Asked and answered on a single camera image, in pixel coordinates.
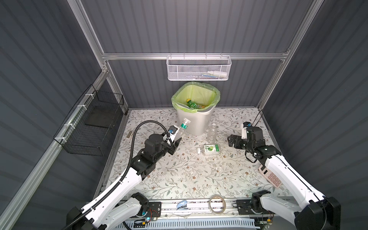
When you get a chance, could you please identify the roll of clear tape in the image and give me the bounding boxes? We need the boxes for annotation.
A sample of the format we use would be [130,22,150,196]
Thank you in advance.
[208,195,226,215]

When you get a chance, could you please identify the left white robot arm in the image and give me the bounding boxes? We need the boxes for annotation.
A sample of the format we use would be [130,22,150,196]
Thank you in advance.
[64,134,182,230]

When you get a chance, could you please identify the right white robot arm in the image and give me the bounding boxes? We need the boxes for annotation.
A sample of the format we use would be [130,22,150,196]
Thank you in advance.
[227,122,341,230]

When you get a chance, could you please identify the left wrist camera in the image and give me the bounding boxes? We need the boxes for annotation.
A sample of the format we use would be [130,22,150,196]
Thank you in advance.
[168,125,179,142]

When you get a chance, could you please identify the white plastic trash bin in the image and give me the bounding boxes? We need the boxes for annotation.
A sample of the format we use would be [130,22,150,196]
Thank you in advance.
[176,105,216,136]

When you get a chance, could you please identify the pink white calculator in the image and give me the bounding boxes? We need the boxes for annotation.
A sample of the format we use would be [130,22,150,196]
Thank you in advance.
[258,165,282,188]

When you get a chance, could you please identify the green label square bottle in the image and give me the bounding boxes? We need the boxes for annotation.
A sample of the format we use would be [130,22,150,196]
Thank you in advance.
[197,144,220,156]

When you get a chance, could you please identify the green bin liner bag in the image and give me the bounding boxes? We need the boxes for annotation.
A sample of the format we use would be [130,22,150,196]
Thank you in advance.
[171,81,220,113]

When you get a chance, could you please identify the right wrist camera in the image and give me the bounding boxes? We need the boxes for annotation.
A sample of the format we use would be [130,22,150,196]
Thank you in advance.
[241,122,252,139]

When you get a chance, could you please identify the clear square bottle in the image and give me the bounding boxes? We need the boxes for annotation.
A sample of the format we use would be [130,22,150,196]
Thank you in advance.
[173,118,191,142]

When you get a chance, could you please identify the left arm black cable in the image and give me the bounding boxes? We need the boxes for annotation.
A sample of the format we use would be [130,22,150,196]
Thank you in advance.
[61,120,170,230]

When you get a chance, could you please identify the white wire mesh basket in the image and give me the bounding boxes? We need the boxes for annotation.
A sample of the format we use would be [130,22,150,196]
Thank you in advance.
[166,55,232,81]

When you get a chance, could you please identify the black wire wall basket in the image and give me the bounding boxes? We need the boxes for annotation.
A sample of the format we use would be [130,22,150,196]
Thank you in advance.
[54,85,125,156]

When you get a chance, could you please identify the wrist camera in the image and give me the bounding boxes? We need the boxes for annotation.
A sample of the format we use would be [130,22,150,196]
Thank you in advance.
[241,122,252,139]
[168,125,179,142]

